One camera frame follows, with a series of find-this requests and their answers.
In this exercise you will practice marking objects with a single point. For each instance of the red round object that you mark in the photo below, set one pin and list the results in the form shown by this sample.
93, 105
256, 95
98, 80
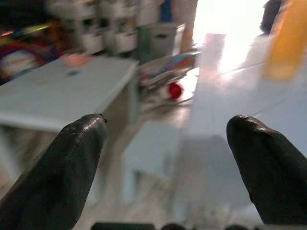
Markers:
175, 90

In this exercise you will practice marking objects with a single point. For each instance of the white storage bins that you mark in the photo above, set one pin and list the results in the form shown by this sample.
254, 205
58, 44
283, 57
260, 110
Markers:
110, 26

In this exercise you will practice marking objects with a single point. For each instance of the stack of colourful papers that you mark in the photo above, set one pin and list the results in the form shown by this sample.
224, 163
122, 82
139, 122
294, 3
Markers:
168, 69

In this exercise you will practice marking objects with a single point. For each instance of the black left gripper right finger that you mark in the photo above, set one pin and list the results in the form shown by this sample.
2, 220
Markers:
273, 172

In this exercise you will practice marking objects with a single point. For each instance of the yellow panel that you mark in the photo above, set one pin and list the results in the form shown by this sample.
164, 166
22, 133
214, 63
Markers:
285, 40

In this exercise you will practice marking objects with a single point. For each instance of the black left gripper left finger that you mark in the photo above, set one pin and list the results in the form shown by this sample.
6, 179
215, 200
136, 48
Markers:
55, 172

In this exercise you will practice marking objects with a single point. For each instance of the pink object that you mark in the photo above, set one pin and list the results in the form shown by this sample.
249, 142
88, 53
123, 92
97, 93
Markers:
76, 60

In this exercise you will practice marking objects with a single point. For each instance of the white low cabinet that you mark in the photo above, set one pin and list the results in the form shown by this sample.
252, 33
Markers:
153, 153

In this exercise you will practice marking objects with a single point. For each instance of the colourful toy pile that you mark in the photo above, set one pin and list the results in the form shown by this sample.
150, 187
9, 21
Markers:
21, 55

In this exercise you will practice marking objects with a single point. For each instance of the white table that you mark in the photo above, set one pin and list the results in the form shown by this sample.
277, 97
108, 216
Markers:
67, 88

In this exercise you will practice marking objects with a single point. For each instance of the grey storage box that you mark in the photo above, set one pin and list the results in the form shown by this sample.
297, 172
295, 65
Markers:
160, 40

